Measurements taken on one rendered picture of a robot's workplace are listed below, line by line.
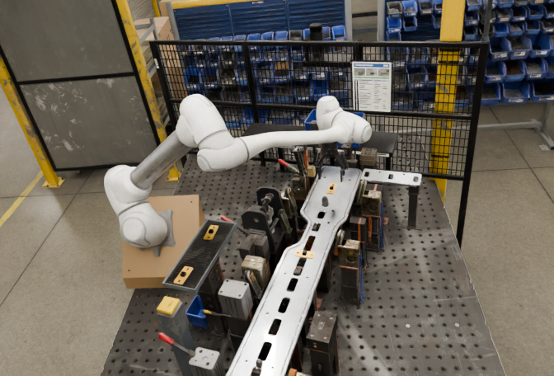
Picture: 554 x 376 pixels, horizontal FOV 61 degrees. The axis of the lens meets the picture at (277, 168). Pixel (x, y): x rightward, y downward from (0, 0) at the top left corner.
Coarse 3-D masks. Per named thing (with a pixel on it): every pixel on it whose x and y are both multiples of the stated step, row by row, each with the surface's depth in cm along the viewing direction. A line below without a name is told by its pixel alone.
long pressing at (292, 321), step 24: (336, 168) 248; (312, 192) 233; (336, 192) 231; (312, 216) 218; (336, 216) 216; (288, 264) 195; (312, 264) 193; (312, 288) 183; (264, 312) 176; (288, 312) 175; (264, 336) 167; (288, 336) 166; (240, 360) 160; (288, 360) 158
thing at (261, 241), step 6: (252, 234) 201; (246, 240) 199; (252, 240) 198; (258, 240) 198; (264, 240) 197; (258, 246) 196; (264, 246) 196; (258, 252) 198; (264, 252) 197; (270, 270) 211; (270, 276) 211
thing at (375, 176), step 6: (366, 168) 245; (372, 174) 240; (378, 174) 240; (384, 174) 239; (396, 174) 238; (402, 174) 237; (408, 174) 237; (414, 174) 236; (420, 174) 235; (372, 180) 236; (378, 180) 236; (384, 180) 235; (390, 180) 234; (396, 180) 234; (402, 180) 233; (408, 180) 233; (420, 180) 232; (414, 186) 229
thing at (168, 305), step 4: (164, 300) 165; (168, 300) 165; (172, 300) 165; (176, 300) 165; (160, 304) 164; (164, 304) 164; (168, 304) 163; (172, 304) 163; (176, 304) 164; (160, 308) 162; (164, 308) 162; (168, 308) 162; (172, 308) 162; (164, 312) 162; (168, 312) 161; (172, 312) 161
